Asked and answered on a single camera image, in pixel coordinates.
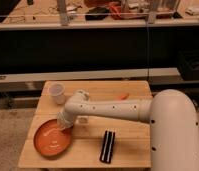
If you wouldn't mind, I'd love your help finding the orange ceramic bowl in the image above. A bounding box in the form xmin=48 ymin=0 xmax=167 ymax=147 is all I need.
xmin=33 ymin=119 xmax=71 ymax=157

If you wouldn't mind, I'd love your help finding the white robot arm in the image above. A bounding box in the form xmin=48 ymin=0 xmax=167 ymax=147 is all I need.
xmin=57 ymin=89 xmax=199 ymax=171

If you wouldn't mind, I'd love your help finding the white tube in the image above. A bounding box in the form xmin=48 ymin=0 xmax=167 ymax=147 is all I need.
xmin=78 ymin=116 xmax=88 ymax=124

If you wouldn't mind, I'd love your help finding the translucent plastic cup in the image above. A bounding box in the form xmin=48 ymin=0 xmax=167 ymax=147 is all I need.
xmin=48 ymin=84 xmax=65 ymax=105

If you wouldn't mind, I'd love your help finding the black object on shelf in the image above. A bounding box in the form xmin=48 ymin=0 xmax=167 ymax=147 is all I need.
xmin=85 ymin=7 xmax=109 ymax=21

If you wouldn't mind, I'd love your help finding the orange object on shelf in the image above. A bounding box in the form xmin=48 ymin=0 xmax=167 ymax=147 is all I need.
xmin=108 ymin=2 xmax=130 ymax=20

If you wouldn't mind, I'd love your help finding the orange handled tool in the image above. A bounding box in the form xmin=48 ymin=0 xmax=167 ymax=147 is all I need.
xmin=117 ymin=93 xmax=129 ymax=100

